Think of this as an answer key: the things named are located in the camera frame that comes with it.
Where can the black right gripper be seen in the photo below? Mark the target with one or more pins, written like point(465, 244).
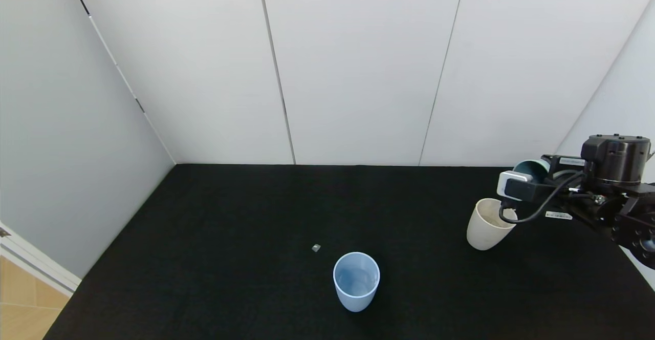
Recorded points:
point(558, 215)

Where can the teal plastic cup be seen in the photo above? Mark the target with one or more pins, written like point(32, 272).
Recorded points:
point(535, 167)

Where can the beige plastic cup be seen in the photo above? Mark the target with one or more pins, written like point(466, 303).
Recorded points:
point(481, 235)

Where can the light blue plastic cup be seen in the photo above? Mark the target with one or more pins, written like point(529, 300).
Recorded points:
point(356, 289)

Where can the black table cloth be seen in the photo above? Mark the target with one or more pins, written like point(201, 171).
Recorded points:
point(230, 227)

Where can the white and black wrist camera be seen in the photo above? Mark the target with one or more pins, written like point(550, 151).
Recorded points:
point(511, 181)

